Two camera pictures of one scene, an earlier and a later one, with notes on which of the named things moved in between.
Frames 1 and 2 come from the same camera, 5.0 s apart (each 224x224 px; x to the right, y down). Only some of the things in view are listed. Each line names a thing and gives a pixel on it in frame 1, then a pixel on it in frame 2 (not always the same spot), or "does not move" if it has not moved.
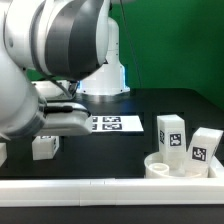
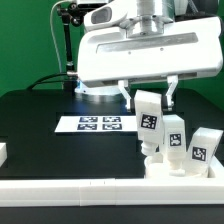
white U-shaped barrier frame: x=95 y=192 does not move
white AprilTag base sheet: x=116 y=123 does not move
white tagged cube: x=171 y=141 does not move
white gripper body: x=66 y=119 to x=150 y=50
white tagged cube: x=45 y=147 to x=149 y=119
